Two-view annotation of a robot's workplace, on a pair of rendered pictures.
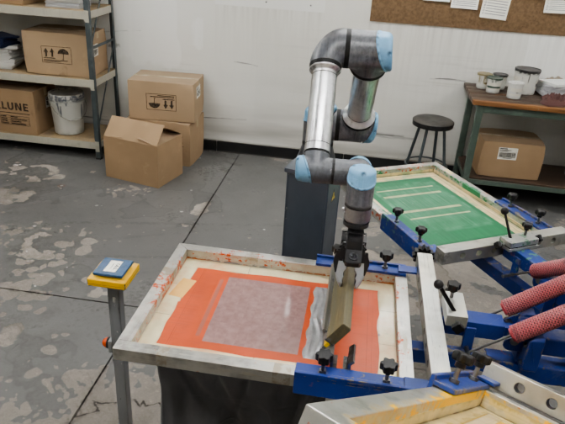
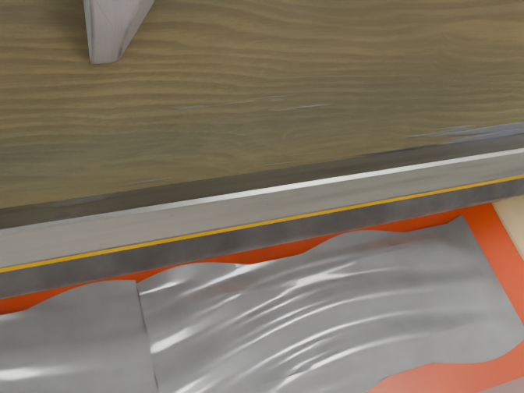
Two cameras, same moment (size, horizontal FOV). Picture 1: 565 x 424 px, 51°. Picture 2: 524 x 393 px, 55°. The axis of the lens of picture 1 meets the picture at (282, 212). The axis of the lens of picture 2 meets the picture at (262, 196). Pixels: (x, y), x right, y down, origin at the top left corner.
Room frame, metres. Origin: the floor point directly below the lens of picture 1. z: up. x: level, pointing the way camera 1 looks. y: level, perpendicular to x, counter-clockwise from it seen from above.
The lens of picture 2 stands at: (1.47, -0.09, 1.17)
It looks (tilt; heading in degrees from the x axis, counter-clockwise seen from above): 56 degrees down; 227
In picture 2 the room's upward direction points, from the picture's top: 22 degrees clockwise
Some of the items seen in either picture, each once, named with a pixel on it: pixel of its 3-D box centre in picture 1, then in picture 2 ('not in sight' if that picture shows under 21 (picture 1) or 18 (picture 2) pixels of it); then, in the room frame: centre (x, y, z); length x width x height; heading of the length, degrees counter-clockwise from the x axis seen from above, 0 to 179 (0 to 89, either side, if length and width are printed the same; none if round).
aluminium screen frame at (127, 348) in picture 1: (277, 310); not in sight; (1.46, 0.00, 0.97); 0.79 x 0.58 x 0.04; 83
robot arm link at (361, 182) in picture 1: (361, 186); not in sight; (1.46, -0.21, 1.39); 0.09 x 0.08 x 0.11; 176
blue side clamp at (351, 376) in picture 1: (352, 384); not in sight; (1.16, -0.21, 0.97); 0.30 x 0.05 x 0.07; 83
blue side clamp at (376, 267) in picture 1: (360, 271); not in sight; (1.71, -0.27, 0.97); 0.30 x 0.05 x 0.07; 83
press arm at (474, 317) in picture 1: (471, 323); not in sight; (1.40, -0.56, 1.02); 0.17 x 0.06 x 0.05; 83
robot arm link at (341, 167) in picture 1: (353, 172); not in sight; (1.56, -0.19, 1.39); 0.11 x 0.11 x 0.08; 86
